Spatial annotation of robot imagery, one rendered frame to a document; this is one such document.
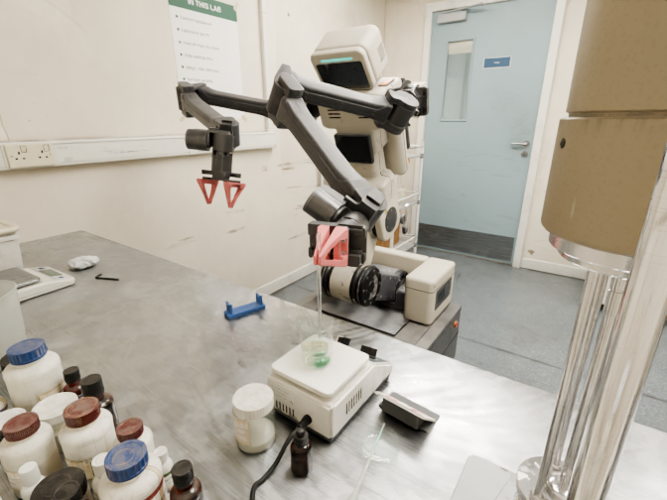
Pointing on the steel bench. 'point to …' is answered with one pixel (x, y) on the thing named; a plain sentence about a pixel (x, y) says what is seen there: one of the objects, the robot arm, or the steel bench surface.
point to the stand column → (626, 353)
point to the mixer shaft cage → (590, 305)
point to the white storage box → (9, 246)
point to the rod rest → (244, 308)
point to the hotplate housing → (303, 410)
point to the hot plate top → (346, 366)
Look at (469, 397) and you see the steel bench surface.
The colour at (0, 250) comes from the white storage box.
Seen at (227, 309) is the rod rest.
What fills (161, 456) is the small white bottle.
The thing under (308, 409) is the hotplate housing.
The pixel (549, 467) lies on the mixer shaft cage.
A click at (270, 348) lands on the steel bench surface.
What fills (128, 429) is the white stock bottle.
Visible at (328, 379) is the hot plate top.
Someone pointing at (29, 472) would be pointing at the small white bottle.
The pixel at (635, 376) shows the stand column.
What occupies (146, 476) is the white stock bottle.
